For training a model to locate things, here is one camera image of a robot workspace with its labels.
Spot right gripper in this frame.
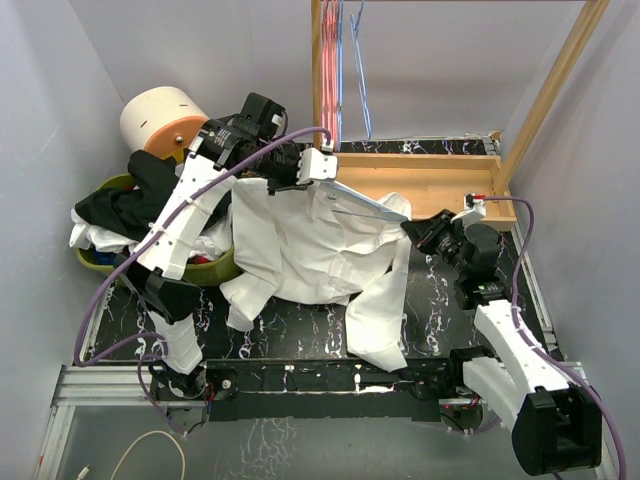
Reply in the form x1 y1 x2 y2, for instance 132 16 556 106
403 209 470 278

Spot blue wire hanger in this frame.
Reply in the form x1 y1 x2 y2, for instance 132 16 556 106
320 182 411 223

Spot white shirt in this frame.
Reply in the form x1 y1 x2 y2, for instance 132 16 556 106
220 178 411 372

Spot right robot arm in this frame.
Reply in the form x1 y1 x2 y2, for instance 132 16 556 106
401 210 602 476

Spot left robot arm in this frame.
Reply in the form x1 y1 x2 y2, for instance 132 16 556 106
116 93 337 399

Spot wooden clothes rack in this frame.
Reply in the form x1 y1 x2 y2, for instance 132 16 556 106
311 1 609 231

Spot green laundry basket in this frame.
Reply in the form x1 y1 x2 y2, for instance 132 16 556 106
76 174 241 287

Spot white cylindrical bin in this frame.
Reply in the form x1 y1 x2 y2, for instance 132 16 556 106
120 86 209 158

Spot blue hangers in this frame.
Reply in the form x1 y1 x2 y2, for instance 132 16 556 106
334 0 373 141

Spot black garment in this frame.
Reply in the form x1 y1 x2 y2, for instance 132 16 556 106
73 145 201 246

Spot pink hangers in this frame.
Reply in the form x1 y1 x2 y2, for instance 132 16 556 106
320 1 343 147

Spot white clothes in basket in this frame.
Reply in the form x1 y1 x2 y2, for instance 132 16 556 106
69 209 232 264

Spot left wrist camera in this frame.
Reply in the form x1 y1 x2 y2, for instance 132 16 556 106
296 140 339 186

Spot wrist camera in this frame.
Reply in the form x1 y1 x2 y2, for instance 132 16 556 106
451 193 487 227
296 140 339 186

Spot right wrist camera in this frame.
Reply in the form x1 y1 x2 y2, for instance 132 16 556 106
451 193 487 227

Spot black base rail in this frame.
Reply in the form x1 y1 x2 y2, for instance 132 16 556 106
139 357 506 424

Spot aluminium frame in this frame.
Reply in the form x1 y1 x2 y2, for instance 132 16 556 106
36 358 611 479

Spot cream cable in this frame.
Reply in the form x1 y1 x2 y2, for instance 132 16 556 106
77 430 187 480

